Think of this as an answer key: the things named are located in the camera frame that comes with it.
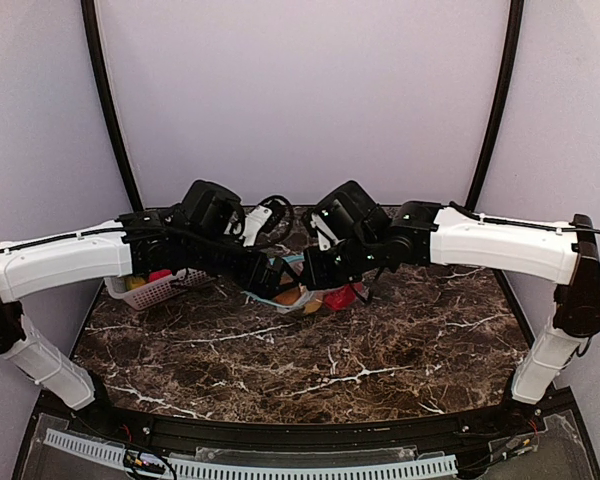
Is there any black frame post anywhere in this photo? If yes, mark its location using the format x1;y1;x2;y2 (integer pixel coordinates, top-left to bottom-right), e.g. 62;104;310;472
80;0;144;211
464;0;524;210

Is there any black frame post left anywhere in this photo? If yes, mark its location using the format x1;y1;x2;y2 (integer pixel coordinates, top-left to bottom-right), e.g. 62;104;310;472
80;0;144;211

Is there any white slotted cable duct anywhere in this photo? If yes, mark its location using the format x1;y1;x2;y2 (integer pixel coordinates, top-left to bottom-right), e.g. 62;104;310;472
43;428;459;480

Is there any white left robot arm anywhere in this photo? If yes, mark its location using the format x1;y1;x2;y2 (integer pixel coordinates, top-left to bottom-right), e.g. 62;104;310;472
0;206;277;413

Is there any white plastic mesh basket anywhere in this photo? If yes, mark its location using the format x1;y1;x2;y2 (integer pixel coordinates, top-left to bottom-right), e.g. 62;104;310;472
104;269;212;310

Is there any red toy bell pepper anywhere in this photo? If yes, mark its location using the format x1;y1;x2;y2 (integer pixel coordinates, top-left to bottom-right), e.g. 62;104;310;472
323;283;364;311

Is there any black frame post right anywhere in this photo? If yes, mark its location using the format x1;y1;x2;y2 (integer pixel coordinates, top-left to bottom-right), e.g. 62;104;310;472
464;0;524;210

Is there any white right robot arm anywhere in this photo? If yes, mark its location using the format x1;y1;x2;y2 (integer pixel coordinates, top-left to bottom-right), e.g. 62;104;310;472
300;200;600;405

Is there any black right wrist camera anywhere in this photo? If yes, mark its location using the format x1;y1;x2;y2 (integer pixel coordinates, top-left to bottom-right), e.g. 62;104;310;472
310;180;391;243

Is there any clear zip bag blue zipper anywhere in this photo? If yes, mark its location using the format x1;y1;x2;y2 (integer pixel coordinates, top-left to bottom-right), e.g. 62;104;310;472
279;252;369;316

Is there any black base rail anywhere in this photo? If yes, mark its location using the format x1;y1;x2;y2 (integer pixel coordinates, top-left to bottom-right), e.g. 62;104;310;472
34;389;576;456

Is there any brown toy potato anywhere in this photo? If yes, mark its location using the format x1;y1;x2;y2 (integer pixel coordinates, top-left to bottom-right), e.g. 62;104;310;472
273;286;302;306

